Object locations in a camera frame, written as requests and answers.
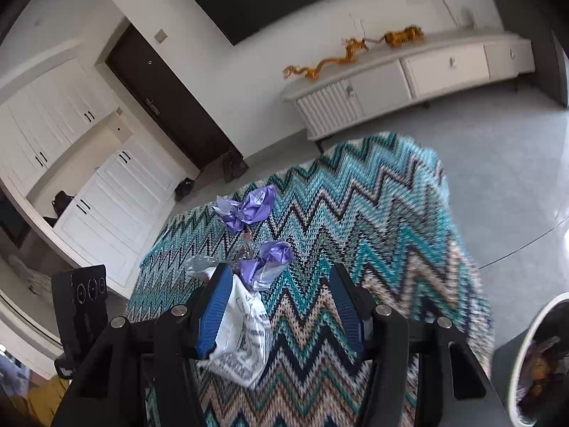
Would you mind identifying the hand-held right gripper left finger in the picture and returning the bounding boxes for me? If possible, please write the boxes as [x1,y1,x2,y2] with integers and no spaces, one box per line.
[51,263,235,427]

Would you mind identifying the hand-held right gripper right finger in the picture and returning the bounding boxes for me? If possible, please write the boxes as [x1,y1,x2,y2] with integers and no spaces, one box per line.
[329,263,519,427]

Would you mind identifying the white printed plastic bag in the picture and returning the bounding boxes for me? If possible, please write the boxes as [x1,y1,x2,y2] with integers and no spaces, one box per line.
[196,271,273,390]

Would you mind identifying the clear plastic wrapper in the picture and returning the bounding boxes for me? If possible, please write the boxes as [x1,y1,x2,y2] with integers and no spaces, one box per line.
[184,255,223,283]

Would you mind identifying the purple foil wrapper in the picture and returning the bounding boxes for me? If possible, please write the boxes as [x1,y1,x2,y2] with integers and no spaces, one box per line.
[238,240,294,292]
[212,185,277,234]

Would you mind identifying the grey trash bin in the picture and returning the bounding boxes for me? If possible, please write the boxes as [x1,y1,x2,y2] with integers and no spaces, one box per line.
[491,292,569,427]

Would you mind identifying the zigzag knitted blanket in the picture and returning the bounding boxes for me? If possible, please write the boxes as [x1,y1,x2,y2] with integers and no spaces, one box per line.
[127,131,496,427]

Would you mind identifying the black bag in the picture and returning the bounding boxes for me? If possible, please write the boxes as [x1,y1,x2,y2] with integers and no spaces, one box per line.
[52,191,74,214]

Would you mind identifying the pair of dark shoes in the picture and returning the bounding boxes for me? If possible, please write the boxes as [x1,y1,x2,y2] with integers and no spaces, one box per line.
[174,178,196,201]

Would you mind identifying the dark brown door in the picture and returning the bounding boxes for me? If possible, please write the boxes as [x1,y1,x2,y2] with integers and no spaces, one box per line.
[106,24,244,174]

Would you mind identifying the white television cabinet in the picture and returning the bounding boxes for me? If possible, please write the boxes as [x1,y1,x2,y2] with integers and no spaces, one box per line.
[282,27,535,141]

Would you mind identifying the golden dragon figurine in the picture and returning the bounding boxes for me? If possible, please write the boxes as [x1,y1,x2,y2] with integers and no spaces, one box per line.
[284,38,372,81]

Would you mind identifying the golden tiger figurine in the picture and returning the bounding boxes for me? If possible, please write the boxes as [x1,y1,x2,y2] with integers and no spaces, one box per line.
[383,27,426,49]

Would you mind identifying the white wall cabinets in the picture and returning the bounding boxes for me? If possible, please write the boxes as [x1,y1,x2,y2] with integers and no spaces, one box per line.
[0,44,187,296]

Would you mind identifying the television cables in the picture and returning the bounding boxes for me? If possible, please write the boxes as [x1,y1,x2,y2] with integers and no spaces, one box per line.
[391,0,472,27]

